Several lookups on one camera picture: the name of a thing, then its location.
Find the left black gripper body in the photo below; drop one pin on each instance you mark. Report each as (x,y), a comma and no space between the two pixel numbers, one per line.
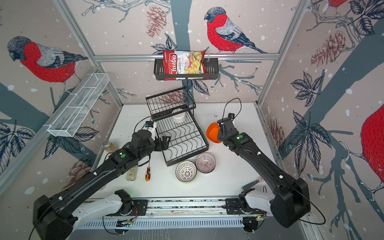
(158,145)

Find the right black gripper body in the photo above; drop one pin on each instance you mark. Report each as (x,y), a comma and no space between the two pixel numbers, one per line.
(221,138)

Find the orange plastic bowl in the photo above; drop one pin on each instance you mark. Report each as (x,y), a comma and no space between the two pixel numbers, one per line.
(212,133)

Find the white ceramic bowl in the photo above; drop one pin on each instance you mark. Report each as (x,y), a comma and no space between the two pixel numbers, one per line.
(179,118)

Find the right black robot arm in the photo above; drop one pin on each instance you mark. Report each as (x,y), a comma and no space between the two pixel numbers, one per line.
(292,200)

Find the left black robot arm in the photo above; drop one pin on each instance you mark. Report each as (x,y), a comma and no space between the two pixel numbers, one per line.
(54,219)

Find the white patterned bowl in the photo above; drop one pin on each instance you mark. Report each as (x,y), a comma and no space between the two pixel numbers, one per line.
(186,171)

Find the small clear bottle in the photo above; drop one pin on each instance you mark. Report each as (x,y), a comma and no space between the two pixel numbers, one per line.
(132,174)

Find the glass jar with lid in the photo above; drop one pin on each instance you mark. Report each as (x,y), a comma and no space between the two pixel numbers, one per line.
(109,147)

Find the red cassava chips bag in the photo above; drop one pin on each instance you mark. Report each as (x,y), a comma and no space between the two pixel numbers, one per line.
(183,62)

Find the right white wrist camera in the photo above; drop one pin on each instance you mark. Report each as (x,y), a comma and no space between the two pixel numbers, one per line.
(231,116)

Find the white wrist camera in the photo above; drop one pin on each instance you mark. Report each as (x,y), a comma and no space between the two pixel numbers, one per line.
(231,116)
(151,127)

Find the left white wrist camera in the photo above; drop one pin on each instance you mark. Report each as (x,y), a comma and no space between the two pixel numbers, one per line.
(151,127)

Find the orange handled screwdriver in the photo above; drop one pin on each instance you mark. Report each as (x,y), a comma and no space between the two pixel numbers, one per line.
(148,173)

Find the black wire dish rack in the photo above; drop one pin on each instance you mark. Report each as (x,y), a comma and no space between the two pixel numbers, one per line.
(187,138)

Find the pink handled brush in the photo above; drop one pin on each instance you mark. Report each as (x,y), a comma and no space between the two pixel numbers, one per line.
(258,180)

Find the black wall basket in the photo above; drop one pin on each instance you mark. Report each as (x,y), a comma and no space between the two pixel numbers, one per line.
(208,69)

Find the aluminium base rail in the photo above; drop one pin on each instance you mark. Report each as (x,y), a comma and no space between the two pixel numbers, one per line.
(174,213)

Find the white mesh wall shelf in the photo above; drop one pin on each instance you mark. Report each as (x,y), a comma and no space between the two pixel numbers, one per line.
(81,101)

